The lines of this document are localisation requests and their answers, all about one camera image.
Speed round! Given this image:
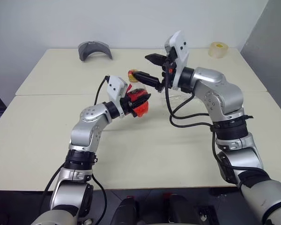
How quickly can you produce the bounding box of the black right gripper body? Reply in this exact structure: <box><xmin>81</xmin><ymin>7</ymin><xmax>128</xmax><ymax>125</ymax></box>
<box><xmin>162</xmin><ymin>45</ymin><xmax>178</xmax><ymax>90</ymax></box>

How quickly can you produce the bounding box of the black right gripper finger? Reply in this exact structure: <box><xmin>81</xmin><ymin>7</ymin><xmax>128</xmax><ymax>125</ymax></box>
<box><xmin>144</xmin><ymin>53</ymin><xmax>170</xmax><ymax>68</ymax></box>
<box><xmin>132</xmin><ymin>71</ymin><xmax>165</xmax><ymax>92</ymax></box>

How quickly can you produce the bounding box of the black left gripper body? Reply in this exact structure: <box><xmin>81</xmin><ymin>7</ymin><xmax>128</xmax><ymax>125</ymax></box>
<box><xmin>120</xmin><ymin>92</ymin><xmax>134</xmax><ymax>115</ymax></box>

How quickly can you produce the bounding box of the clear bottle with red drink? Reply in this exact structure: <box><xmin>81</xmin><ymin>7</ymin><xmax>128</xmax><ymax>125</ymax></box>
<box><xmin>125</xmin><ymin>69</ymin><xmax>153</xmax><ymax>118</ymax></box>

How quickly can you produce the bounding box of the clear wine glass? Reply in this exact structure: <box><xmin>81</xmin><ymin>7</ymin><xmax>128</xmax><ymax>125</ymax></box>
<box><xmin>161</xmin><ymin>89</ymin><xmax>195</xmax><ymax>109</ymax></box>

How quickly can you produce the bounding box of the clear tape roll yellow core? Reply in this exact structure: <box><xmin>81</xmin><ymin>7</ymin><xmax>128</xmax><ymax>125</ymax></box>
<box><xmin>209</xmin><ymin>41</ymin><xmax>229</xmax><ymax>59</ymax></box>

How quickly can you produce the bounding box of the grey curved plastic shell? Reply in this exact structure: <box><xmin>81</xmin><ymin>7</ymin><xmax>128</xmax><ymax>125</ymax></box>
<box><xmin>78</xmin><ymin>41</ymin><xmax>113</xmax><ymax>62</ymax></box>

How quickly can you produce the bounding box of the dark rounded shape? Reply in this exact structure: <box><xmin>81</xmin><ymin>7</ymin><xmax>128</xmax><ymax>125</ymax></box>
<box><xmin>113</xmin><ymin>197</ymin><xmax>141</xmax><ymax>225</ymax></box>
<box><xmin>161</xmin><ymin>195</ymin><xmax>195</xmax><ymax>225</ymax></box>

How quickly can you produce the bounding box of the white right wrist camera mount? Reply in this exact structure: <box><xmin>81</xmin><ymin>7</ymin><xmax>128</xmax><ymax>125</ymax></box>
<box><xmin>163</xmin><ymin>30</ymin><xmax>191</xmax><ymax>91</ymax></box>

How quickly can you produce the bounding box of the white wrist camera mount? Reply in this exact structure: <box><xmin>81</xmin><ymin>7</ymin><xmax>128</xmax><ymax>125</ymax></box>
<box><xmin>163</xmin><ymin>30</ymin><xmax>191</xmax><ymax>91</ymax></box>
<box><xmin>107</xmin><ymin>75</ymin><xmax>129</xmax><ymax>118</ymax></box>

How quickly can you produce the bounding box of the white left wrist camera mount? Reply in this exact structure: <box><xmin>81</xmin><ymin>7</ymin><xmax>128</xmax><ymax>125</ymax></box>
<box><xmin>107</xmin><ymin>75</ymin><xmax>129</xmax><ymax>118</ymax></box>

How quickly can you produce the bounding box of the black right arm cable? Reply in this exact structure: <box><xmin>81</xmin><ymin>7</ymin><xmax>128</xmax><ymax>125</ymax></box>
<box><xmin>163</xmin><ymin>60</ymin><xmax>264</xmax><ymax>173</ymax></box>

